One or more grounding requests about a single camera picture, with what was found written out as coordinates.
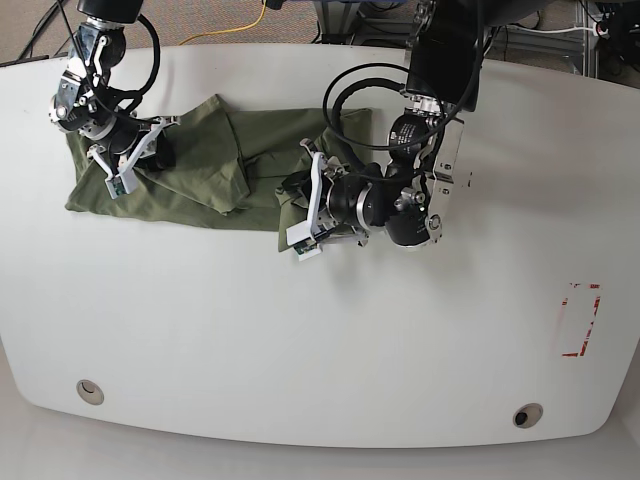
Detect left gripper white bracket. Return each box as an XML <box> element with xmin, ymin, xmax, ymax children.
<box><xmin>281</xmin><ymin>139</ymin><xmax>371</xmax><ymax>250</ymax></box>

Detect left table cable grommet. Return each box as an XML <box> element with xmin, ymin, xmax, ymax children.
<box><xmin>76</xmin><ymin>379</ymin><xmax>105</xmax><ymax>406</ymax></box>

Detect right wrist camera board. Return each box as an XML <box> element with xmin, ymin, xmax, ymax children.
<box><xmin>105</xmin><ymin>171</ymin><xmax>138</xmax><ymax>199</ymax></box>

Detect red tape rectangle marking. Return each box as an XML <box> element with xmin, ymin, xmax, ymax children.
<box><xmin>556</xmin><ymin>283</ymin><xmax>603</xmax><ymax>358</ymax></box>

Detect white cable on floor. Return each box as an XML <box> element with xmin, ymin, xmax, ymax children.
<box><xmin>519</xmin><ymin>24</ymin><xmax>596</xmax><ymax>36</ymax></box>

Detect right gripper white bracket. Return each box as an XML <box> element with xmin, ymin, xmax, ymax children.
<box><xmin>85</xmin><ymin>116</ymin><xmax>179</xmax><ymax>180</ymax></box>

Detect black cables on floor left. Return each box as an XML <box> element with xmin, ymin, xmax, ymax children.
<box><xmin>0</xmin><ymin>0</ymin><xmax>76</xmax><ymax>66</ymax></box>

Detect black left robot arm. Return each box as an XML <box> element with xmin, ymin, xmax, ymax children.
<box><xmin>282</xmin><ymin>1</ymin><xmax>544</xmax><ymax>260</ymax></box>

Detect aluminium frame stand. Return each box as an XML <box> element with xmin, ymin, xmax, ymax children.
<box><xmin>313</xmin><ymin>1</ymin><xmax>601</xmax><ymax>78</ymax></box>

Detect yellow cable on floor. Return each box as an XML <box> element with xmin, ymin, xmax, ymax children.
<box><xmin>178</xmin><ymin>0</ymin><xmax>266</xmax><ymax>47</ymax></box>

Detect olive green t-shirt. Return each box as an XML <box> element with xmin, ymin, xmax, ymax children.
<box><xmin>65</xmin><ymin>95</ymin><xmax>346</xmax><ymax>252</ymax></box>

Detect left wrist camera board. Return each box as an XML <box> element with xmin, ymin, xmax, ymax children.
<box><xmin>293</xmin><ymin>239</ymin><xmax>323</xmax><ymax>261</ymax></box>

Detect table cable grommet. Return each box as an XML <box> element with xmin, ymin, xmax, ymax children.
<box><xmin>76</xmin><ymin>379</ymin><xmax>105</xmax><ymax>406</ymax></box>
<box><xmin>513</xmin><ymin>403</ymin><xmax>544</xmax><ymax>429</ymax></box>

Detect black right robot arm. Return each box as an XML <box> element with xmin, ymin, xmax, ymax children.
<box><xmin>49</xmin><ymin>1</ymin><xmax>180</xmax><ymax>199</ymax></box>

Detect right table cable grommet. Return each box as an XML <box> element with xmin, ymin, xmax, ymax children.
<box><xmin>513</xmin><ymin>403</ymin><xmax>544</xmax><ymax>429</ymax></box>

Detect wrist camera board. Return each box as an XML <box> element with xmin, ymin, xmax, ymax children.
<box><xmin>293</xmin><ymin>239</ymin><xmax>323</xmax><ymax>261</ymax></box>
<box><xmin>105</xmin><ymin>171</ymin><xmax>138</xmax><ymax>199</ymax></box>

